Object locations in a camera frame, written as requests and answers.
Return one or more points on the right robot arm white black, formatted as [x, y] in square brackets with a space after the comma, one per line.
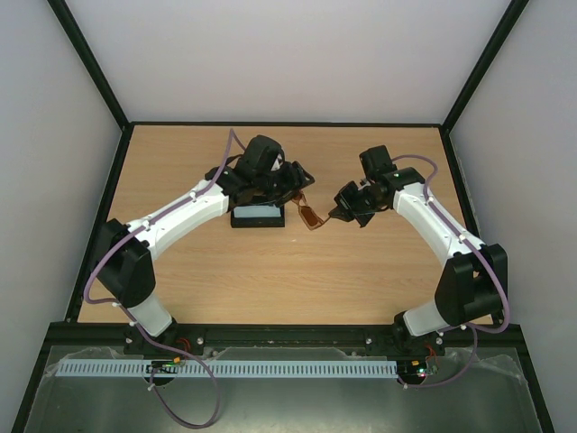
[471, 291]

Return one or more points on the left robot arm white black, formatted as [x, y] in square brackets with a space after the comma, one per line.
[125, 253]

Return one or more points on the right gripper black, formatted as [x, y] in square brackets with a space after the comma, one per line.
[352, 204]

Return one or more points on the black aluminium frame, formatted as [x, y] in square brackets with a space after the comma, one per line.
[70, 332]

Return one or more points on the black sunglasses case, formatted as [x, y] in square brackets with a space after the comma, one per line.
[258, 222]

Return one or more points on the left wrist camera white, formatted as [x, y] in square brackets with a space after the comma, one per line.
[278, 163]

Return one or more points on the controller board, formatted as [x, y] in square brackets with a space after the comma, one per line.
[416, 369]
[166, 366]

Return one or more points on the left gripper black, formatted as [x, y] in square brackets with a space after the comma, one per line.
[295, 181]

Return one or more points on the light blue cleaning cloth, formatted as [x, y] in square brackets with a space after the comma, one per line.
[257, 211]

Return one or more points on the brown sunglasses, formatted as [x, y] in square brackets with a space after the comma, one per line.
[307, 214]

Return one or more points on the right controller board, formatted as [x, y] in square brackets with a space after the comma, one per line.
[416, 369]

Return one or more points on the white slotted cable duct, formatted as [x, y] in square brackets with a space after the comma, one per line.
[234, 369]

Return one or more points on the left controller board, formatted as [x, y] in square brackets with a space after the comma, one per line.
[166, 366]

